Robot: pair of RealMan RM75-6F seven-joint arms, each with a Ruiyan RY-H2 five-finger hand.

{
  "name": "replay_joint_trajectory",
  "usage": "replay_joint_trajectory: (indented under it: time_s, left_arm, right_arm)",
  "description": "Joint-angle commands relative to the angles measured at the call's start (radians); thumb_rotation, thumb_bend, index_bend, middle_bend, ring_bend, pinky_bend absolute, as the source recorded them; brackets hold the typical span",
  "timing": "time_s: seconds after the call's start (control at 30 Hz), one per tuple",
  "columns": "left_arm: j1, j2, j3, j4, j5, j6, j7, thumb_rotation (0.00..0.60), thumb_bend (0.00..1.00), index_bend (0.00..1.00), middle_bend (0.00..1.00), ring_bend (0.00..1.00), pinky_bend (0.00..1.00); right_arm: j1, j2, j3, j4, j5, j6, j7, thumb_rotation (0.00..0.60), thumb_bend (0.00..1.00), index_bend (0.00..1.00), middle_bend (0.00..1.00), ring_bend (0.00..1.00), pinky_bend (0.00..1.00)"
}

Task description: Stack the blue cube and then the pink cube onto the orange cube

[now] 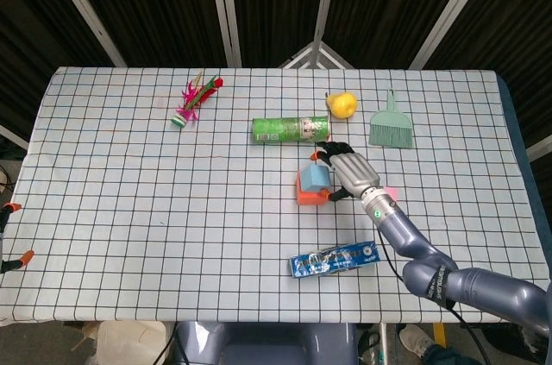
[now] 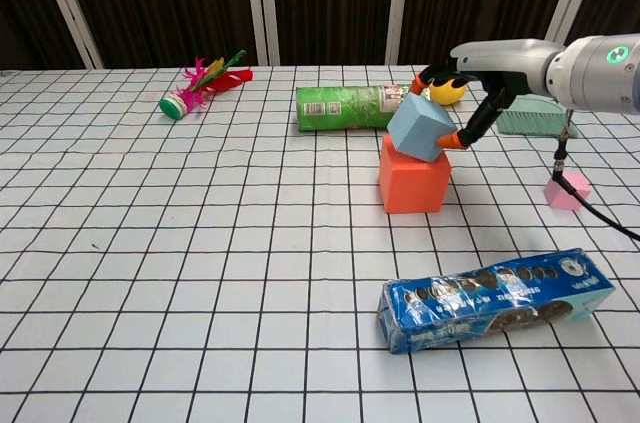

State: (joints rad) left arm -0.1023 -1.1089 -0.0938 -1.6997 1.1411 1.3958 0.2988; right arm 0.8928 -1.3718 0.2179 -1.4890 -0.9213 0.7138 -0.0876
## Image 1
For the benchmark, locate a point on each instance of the green hand brush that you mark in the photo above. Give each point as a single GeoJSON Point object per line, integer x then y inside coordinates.
{"type": "Point", "coordinates": [390, 130]}

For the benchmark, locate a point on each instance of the green chips can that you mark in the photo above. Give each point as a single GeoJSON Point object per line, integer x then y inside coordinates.
{"type": "Point", "coordinates": [284, 130]}

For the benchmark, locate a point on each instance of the white checkered tablecloth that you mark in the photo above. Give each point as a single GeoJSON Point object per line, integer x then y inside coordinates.
{"type": "Point", "coordinates": [129, 209]}

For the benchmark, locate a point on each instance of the large orange foam cube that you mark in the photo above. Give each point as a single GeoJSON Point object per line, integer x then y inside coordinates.
{"type": "Point", "coordinates": [310, 199]}

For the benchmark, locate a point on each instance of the small pink foam cube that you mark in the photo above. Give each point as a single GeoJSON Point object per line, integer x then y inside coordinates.
{"type": "Point", "coordinates": [393, 192]}

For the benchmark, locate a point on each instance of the grey sneaker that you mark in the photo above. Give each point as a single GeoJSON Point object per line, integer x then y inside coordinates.
{"type": "Point", "coordinates": [414, 339]}

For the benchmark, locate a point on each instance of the blue cookie box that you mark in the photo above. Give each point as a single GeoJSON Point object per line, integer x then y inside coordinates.
{"type": "Point", "coordinates": [334, 259]}

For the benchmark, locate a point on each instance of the metal table leg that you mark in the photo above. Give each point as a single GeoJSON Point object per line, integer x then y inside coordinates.
{"type": "Point", "coordinates": [384, 343]}

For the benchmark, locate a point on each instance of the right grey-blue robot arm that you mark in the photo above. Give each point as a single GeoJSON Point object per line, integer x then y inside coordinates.
{"type": "Point", "coordinates": [487, 289]}

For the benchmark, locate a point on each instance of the yellow pear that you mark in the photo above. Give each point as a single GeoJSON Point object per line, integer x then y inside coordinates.
{"type": "Point", "coordinates": [343, 105]}

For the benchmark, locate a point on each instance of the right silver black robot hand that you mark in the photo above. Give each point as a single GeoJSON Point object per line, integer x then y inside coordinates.
{"type": "Point", "coordinates": [355, 173]}

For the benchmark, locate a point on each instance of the medium blue foam cube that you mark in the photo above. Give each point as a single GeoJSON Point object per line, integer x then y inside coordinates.
{"type": "Point", "coordinates": [315, 177]}

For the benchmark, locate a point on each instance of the white triangular frame foot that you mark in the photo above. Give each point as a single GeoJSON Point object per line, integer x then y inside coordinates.
{"type": "Point", "coordinates": [299, 55]}

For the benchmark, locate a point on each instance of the pink red feather shuttlecock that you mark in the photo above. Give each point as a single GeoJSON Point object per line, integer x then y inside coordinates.
{"type": "Point", "coordinates": [190, 102]}

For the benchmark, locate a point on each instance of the dark trouser leg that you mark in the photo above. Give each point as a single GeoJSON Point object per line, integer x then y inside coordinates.
{"type": "Point", "coordinates": [440, 356]}

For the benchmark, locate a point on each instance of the grey-blue robot torso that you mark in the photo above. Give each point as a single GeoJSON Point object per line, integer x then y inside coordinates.
{"type": "Point", "coordinates": [267, 343]}

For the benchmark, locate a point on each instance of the white plastic bucket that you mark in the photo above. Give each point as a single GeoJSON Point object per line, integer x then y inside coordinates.
{"type": "Point", "coordinates": [129, 343]}

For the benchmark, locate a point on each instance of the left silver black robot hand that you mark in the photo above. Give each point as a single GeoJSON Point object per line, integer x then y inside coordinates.
{"type": "Point", "coordinates": [1, 248]}

